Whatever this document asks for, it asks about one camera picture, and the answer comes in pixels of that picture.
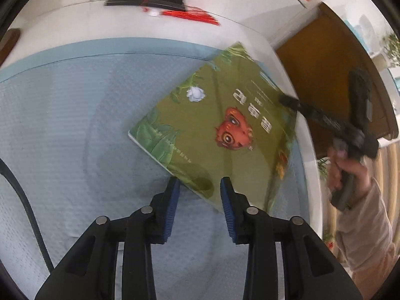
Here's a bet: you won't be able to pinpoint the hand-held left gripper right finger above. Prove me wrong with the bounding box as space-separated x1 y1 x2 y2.
220 177 363 300

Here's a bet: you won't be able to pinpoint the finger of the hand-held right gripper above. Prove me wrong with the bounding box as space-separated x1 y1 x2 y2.
348 68 373 132
277 94 355 139

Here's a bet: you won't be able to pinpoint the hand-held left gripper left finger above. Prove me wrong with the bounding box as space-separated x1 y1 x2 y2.
34 177 181 300

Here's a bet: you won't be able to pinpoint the olive green book orange flowers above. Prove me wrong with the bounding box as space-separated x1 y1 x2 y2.
127 41 297 215

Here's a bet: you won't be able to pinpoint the person's right hand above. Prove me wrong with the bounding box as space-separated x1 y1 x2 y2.
326 148 371 208

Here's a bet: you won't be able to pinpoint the green potted plant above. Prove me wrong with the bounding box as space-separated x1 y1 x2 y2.
381 33 400 66
317 158 330 179

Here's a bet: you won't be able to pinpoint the brown wooden cabinet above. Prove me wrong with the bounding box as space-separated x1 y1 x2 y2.
275 1 400 160

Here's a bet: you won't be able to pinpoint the light blue tissue box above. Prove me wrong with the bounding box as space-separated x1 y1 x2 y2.
342 12 380 57

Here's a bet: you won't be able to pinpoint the light blue table mat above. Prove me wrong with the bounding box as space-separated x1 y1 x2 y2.
0 37 305 300

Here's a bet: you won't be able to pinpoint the white bookshelf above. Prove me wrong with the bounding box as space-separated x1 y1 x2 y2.
87 0 344 35

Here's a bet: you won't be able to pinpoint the red tassel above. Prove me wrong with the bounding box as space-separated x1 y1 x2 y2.
140 4 221 27

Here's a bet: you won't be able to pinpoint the antique yellow globe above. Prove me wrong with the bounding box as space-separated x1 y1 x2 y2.
0 28 21 66

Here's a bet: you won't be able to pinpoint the black cable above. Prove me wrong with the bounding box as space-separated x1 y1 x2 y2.
0 158 54 276

